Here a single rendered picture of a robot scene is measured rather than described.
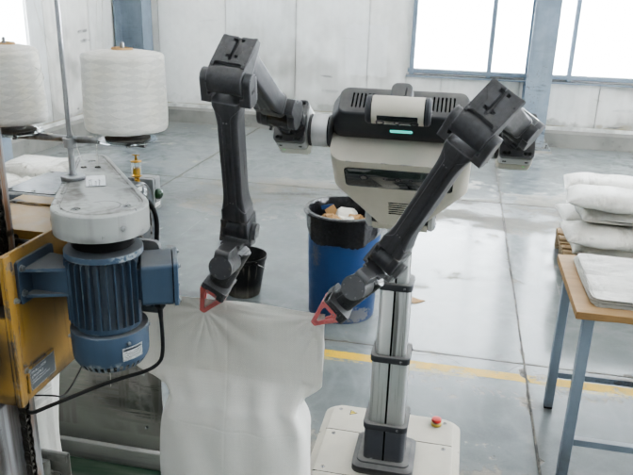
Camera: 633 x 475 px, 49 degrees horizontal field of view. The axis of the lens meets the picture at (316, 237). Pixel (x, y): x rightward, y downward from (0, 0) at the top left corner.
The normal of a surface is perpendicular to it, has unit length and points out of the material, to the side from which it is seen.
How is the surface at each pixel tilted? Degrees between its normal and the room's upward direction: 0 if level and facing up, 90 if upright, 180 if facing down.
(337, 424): 0
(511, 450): 0
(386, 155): 40
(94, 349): 91
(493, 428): 0
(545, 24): 90
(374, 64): 90
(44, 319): 90
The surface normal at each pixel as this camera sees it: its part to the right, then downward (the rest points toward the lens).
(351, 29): -0.20, 0.32
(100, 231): 0.27, 0.33
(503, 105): -0.11, -0.25
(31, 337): 0.98, 0.10
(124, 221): 0.72, 0.27
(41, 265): 0.03, -0.94
